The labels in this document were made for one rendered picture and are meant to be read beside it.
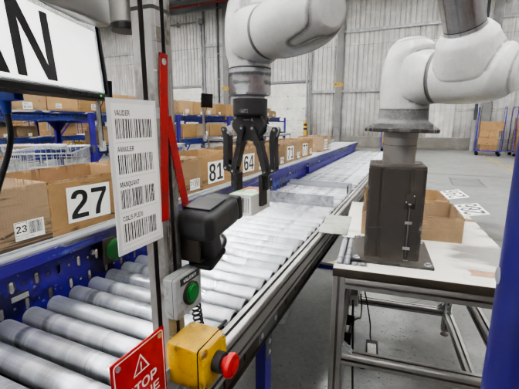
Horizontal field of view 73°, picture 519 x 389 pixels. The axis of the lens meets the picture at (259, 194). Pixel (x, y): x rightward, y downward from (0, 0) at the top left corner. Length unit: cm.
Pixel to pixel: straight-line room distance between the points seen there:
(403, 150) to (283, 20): 74
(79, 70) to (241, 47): 30
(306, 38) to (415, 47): 65
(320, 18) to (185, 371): 58
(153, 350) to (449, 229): 124
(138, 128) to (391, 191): 91
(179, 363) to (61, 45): 49
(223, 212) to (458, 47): 76
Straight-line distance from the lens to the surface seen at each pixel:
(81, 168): 158
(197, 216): 54
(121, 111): 47
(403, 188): 122
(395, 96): 121
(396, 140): 124
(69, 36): 58
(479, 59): 109
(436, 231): 155
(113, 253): 123
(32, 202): 113
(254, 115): 75
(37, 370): 87
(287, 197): 206
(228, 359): 60
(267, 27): 65
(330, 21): 61
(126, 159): 47
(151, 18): 54
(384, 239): 126
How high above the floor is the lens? 122
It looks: 12 degrees down
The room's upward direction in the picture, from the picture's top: straight up
